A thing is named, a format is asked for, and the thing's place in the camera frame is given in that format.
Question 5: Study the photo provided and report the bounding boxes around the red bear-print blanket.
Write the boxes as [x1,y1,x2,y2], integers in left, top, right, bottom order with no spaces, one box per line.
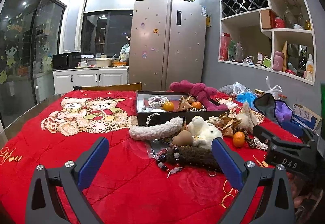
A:
[0,90,305,224]

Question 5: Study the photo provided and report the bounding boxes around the black microwave oven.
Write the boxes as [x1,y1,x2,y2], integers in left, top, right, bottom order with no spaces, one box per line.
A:
[52,52,81,70]

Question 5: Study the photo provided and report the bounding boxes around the white fluffy hair clip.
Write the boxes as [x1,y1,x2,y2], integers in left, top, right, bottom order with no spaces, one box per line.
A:
[129,117,185,140]

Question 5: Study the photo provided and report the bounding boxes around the blue white cardboard box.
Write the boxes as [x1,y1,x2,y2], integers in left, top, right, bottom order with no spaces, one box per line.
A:
[292,104,322,131]

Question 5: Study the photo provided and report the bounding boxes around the blue plastic bag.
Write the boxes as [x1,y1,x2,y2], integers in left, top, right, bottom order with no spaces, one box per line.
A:
[236,92,257,109]

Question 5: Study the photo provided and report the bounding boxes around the black shallow tray box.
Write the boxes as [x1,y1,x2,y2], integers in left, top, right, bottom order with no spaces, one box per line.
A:
[136,91,230,126]

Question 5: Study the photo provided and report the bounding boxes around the wooden chair back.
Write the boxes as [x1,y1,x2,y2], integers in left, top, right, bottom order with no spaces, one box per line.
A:
[73,82,142,92]

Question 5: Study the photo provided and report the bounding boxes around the gold triangular snack packet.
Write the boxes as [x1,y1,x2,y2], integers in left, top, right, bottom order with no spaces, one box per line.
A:
[206,112,241,138]

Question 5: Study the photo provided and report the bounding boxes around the white kitchen counter cabinet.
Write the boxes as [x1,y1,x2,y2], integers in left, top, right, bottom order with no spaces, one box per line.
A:
[52,66,128,94]

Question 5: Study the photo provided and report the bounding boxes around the orange tangerine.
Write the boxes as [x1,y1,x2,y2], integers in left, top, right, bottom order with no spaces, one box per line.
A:
[232,131,246,148]
[192,101,202,109]
[162,101,174,112]

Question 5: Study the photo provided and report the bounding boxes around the white plush duck toy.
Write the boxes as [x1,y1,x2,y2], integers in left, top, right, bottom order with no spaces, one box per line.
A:
[187,116,223,150]

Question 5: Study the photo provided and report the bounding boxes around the glass sliding door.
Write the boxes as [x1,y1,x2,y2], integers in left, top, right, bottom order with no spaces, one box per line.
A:
[1,0,65,127]

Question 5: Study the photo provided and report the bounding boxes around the red gift box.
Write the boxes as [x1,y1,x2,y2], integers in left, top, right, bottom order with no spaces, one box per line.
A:
[219,32,231,61]

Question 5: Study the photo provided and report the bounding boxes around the black purple bag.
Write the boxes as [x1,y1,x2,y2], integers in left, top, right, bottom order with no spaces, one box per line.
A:
[253,93,293,126]

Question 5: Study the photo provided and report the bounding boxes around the dark brown fuzzy hair clip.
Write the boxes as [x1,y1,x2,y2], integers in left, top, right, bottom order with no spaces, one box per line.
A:
[166,146,222,172]

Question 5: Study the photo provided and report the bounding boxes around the dark bead bracelet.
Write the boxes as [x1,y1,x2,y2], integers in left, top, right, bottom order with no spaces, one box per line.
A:
[154,144,186,179]

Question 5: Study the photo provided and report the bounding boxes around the stainless double-door refrigerator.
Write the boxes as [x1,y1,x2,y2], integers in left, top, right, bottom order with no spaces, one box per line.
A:
[128,0,207,91]

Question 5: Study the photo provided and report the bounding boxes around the clear plastic bag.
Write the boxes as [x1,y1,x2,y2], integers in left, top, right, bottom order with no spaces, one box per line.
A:
[218,82,251,97]

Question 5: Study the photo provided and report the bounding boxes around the white wall shelf unit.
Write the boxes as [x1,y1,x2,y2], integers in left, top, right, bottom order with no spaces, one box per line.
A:
[219,0,316,85]

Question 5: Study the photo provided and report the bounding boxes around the magenta plush toy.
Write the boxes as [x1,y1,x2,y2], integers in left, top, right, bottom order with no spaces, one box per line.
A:
[169,80,228,111]

